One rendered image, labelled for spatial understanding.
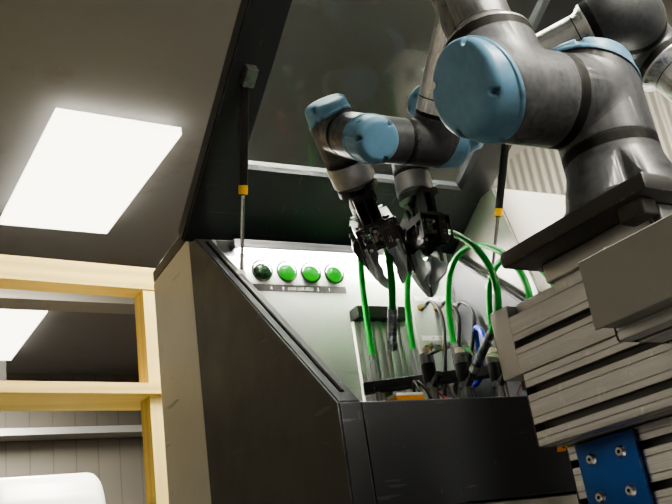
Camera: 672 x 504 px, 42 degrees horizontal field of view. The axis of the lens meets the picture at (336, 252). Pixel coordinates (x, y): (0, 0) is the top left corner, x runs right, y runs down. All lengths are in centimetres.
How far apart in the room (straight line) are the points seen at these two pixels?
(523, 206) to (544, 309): 111
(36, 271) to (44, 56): 128
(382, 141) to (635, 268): 60
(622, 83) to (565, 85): 9
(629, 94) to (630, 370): 33
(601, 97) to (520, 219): 108
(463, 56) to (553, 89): 11
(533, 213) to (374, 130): 91
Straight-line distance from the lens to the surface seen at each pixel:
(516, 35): 106
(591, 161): 106
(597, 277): 86
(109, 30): 383
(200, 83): 417
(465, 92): 102
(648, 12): 169
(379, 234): 150
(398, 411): 135
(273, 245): 196
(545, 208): 222
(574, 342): 105
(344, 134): 136
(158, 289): 218
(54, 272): 299
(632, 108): 110
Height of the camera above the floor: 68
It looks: 22 degrees up
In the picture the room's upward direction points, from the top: 9 degrees counter-clockwise
